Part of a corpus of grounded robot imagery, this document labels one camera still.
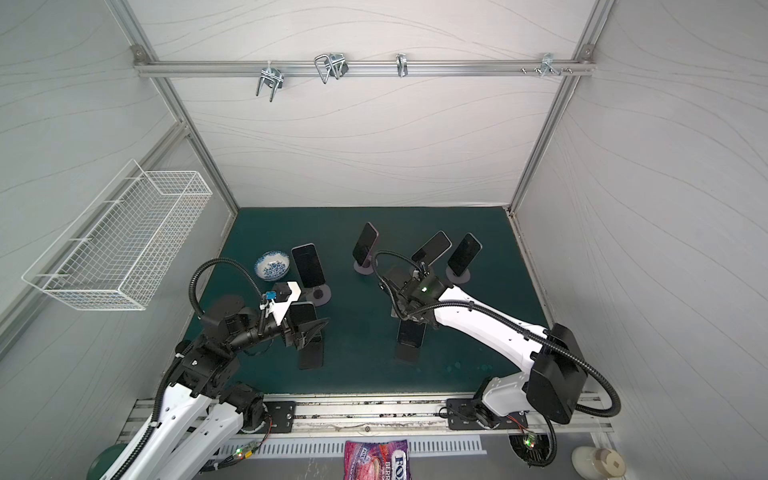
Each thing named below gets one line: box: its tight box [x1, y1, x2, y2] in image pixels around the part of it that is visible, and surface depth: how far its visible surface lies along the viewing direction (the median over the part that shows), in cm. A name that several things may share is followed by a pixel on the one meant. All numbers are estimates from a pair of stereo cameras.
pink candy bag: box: [343, 439, 412, 480], surface depth 67 cm
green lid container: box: [86, 443, 128, 480], surface depth 61 cm
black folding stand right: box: [396, 343, 419, 362], surface depth 85 cm
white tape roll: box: [571, 446, 626, 480], surface depth 62 cm
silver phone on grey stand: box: [411, 230, 453, 267], surface depth 97 cm
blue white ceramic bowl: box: [255, 250, 290, 282], surface depth 103 cm
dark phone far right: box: [448, 232, 483, 277], surface depth 97 cm
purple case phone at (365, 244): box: [352, 222, 379, 267], surface depth 96 cm
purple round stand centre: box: [353, 261, 374, 275], surface depth 103 cm
